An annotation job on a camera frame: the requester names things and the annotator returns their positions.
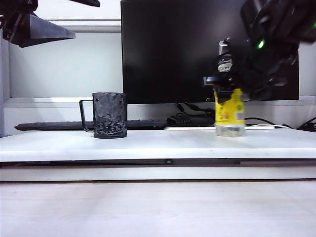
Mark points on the black computer monitor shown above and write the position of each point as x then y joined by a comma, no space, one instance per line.
172,49

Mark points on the white raised platform board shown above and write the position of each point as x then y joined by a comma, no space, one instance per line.
158,145

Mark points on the clear bottle yellow label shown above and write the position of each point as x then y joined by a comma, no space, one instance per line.
229,111

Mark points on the black textured mug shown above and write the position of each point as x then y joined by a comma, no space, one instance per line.
109,116

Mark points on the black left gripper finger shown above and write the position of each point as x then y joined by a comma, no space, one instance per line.
84,2
47,34

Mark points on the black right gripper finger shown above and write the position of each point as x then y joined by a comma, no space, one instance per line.
247,96
223,92

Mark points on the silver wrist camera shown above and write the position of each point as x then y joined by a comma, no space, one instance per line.
224,47

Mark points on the black power adapter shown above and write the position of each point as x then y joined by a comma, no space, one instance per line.
187,120

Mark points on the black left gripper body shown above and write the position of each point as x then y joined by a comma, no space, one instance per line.
12,17

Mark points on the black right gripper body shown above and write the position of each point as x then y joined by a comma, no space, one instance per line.
256,69

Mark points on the black keyboard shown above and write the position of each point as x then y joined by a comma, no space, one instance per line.
54,126

